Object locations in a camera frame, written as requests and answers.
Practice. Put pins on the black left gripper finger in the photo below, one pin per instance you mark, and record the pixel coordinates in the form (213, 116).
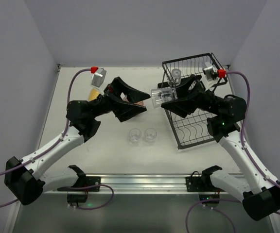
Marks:
(125, 110)
(133, 95)

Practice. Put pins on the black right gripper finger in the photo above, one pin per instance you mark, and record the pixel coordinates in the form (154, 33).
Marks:
(181, 108)
(189, 88)

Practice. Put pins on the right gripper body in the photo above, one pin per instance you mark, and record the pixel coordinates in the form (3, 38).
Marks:
(199, 94)

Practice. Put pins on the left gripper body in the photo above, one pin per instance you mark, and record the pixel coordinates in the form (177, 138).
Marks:
(111, 96)

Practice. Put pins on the orange blue patterned bowl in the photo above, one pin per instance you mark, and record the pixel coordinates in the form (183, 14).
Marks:
(141, 103)

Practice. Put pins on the clear glass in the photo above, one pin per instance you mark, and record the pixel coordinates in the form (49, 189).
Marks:
(163, 95)
(175, 77)
(150, 135)
(135, 135)

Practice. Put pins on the yellow panda plate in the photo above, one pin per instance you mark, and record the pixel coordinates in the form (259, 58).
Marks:
(93, 94)

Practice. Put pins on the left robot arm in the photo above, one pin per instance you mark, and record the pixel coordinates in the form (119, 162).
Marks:
(27, 178)

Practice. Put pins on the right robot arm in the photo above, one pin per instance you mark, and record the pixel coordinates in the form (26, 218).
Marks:
(260, 193)

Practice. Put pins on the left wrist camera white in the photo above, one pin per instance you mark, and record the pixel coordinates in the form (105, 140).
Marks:
(98, 76)

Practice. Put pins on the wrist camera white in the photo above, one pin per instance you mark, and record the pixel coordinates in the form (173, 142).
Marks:
(212, 75)
(98, 76)

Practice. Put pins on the black wire dish rack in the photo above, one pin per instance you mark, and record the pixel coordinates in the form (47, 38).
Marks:
(197, 115)

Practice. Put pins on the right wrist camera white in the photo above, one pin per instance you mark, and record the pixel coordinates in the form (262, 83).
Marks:
(212, 75)

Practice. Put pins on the aluminium mounting rail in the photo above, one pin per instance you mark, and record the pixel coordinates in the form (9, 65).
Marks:
(121, 183)

